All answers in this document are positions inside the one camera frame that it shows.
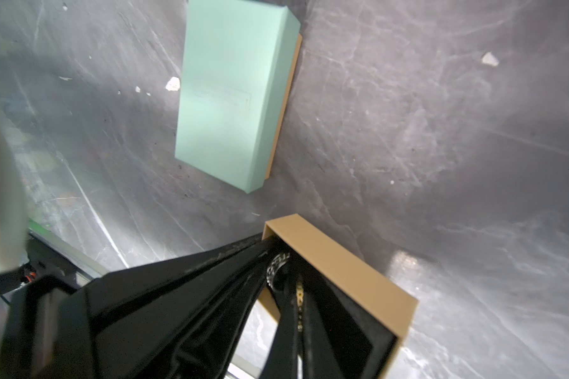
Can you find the mint green box lid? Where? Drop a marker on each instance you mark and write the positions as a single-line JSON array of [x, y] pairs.
[[237, 65]]

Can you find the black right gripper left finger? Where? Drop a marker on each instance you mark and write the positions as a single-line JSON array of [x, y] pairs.
[[180, 317]]

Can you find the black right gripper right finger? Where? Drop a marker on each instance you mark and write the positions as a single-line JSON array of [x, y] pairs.
[[301, 346]]

